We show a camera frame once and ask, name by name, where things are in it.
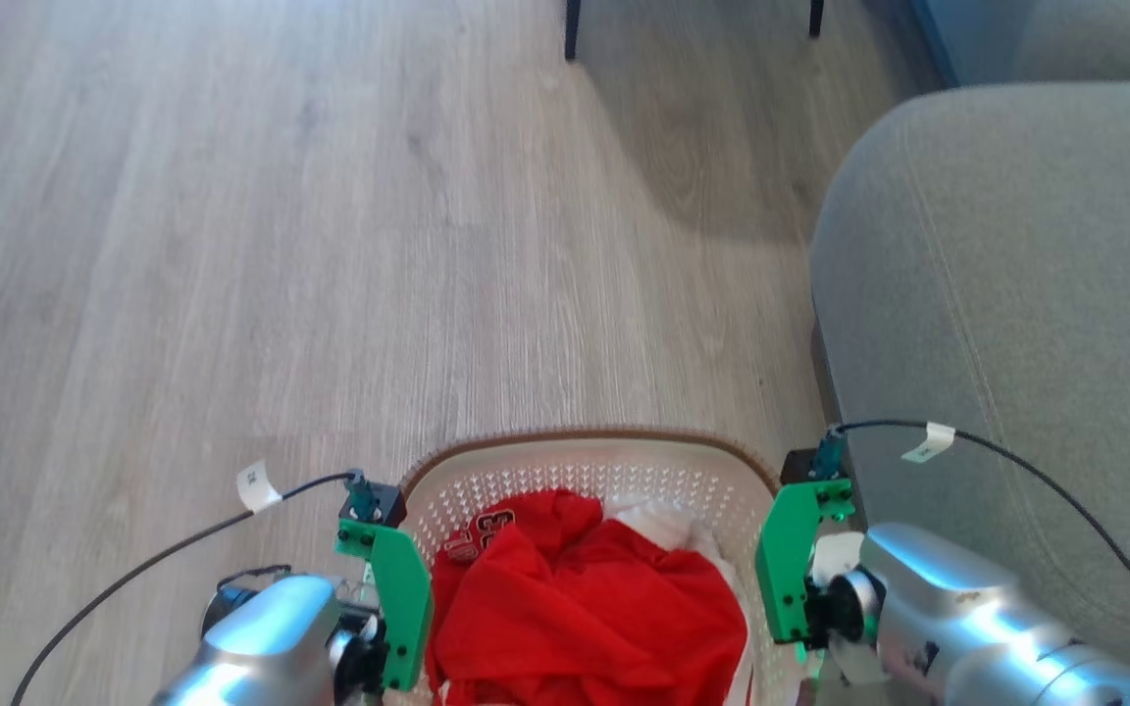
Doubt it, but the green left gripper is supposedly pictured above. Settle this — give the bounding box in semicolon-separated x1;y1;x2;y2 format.
334;518;435;692

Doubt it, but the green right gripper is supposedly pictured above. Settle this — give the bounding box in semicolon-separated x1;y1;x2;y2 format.
754;478;858;648

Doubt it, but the white laundry basket brown rim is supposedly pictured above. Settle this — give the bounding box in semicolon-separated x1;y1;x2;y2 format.
396;426;823;706

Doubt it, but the white garment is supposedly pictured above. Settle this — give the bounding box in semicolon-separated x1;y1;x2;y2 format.
604;497;754;706

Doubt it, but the red sports jersey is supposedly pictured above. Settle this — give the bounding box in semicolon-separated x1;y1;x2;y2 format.
425;488;750;706

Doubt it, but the grey fabric sofa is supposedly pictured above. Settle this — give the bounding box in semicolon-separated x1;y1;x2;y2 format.
808;0;1130;692

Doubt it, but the white paper cable tag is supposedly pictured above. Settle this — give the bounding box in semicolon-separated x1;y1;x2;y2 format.
235;460;283;514
900;422;957;465

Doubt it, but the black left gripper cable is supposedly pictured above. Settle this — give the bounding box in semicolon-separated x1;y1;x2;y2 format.
10;472;362;706

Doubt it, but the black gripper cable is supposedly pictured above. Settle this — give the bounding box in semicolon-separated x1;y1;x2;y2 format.
832;419;1130;650
10;472;362;706

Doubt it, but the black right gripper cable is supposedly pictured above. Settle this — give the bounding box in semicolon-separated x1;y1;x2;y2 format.
832;419;1130;650

